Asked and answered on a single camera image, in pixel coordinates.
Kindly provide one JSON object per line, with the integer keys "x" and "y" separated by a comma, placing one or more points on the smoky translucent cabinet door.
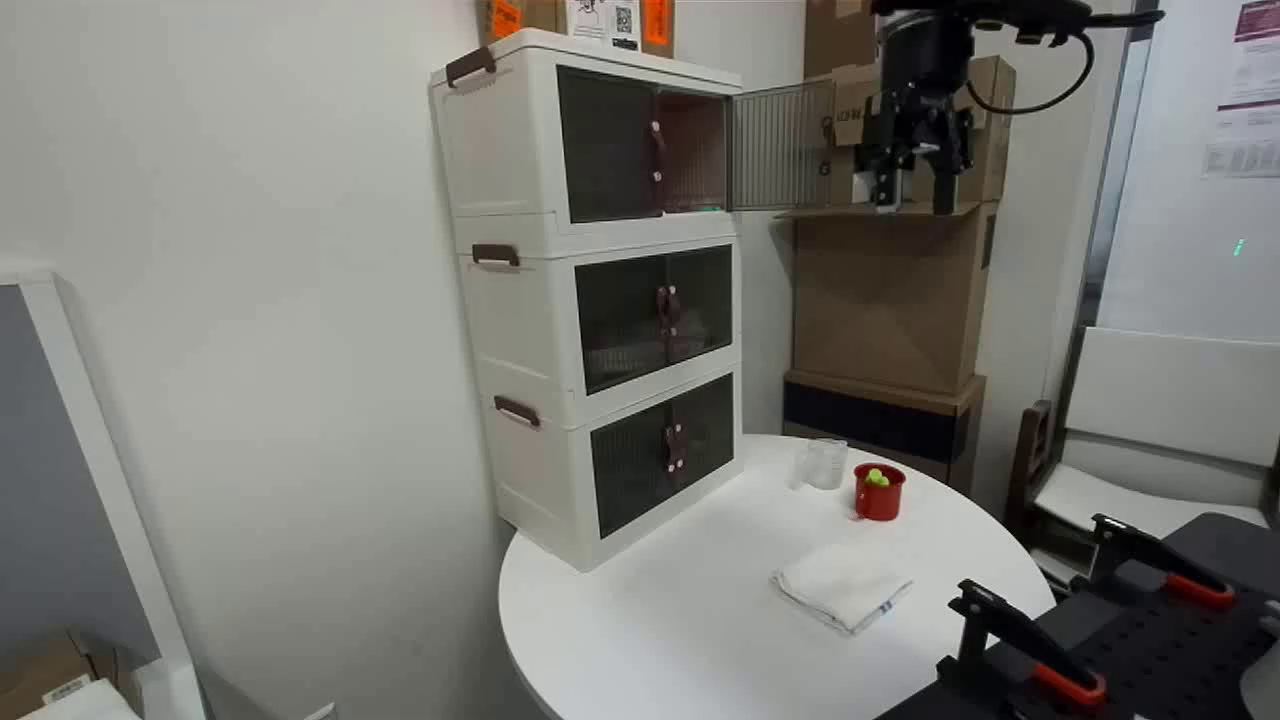
{"x": 620, "y": 322}
{"x": 787, "y": 145}
{"x": 702, "y": 301}
{"x": 704, "y": 424}
{"x": 604, "y": 142}
{"x": 633, "y": 464}

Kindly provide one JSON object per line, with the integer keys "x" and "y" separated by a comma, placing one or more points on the white three-tier storage cabinet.
{"x": 515, "y": 332}

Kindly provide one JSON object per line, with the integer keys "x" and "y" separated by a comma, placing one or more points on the grey vertical metal rail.
{"x": 1102, "y": 266}

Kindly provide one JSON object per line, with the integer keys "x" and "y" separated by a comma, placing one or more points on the white board panel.
{"x": 1173, "y": 401}

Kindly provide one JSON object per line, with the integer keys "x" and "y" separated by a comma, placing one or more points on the box with orange labels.
{"x": 587, "y": 21}

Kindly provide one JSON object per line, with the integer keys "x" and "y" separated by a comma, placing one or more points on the white folded cloth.
{"x": 842, "y": 586}

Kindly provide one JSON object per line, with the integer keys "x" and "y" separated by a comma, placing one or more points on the paper wall poster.
{"x": 1248, "y": 81}

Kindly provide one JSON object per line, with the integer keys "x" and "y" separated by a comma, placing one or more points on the dark brown wooden stand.
{"x": 1029, "y": 461}

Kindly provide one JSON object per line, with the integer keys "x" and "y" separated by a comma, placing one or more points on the red cup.
{"x": 876, "y": 503}

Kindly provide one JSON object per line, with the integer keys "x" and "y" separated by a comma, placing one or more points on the black and brown low box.
{"x": 872, "y": 424}

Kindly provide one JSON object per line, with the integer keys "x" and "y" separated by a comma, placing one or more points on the white framed grey partition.
{"x": 93, "y": 464}

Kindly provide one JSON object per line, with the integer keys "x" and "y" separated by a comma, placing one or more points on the yellow-green toy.
{"x": 876, "y": 477}

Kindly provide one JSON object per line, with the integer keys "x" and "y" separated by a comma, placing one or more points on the clear plastic cup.
{"x": 823, "y": 464}

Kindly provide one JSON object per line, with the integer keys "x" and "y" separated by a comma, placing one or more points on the large plain cardboard box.
{"x": 887, "y": 301}

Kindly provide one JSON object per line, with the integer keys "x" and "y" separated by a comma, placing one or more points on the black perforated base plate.
{"x": 1160, "y": 661}

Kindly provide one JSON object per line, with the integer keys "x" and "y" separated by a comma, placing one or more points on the tall narrow cardboard box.
{"x": 835, "y": 32}

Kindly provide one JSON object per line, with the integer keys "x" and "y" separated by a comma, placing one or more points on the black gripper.
{"x": 919, "y": 124}

